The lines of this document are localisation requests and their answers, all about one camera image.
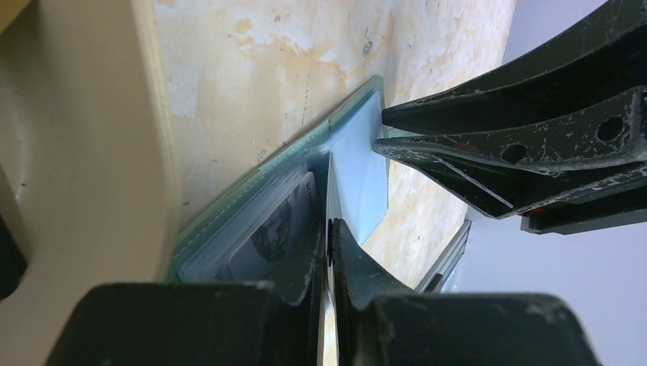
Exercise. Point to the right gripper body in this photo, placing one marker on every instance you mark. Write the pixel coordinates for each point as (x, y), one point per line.
(612, 207)

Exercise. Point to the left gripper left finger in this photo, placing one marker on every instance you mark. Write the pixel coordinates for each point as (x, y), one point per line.
(276, 320)

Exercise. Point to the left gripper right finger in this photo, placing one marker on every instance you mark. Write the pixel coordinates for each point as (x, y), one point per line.
(381, 321)

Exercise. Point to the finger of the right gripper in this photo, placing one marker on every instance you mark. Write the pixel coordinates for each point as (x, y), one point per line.
(506, 172)
(597, 58)

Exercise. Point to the light blue card holder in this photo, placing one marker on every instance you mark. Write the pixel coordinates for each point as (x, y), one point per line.
(349, 133)

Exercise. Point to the grey patterned card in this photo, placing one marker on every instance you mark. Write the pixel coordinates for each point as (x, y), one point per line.
(274, 237)

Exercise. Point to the glossy black card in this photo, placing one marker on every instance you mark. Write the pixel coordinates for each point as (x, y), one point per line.
(331, 351)

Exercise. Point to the beige oval card tray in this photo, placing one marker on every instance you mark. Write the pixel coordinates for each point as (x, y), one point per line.
(89, 180)

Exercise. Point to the aluminium frame rail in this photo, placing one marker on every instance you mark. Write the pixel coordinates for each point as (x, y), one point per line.
(441, 270)

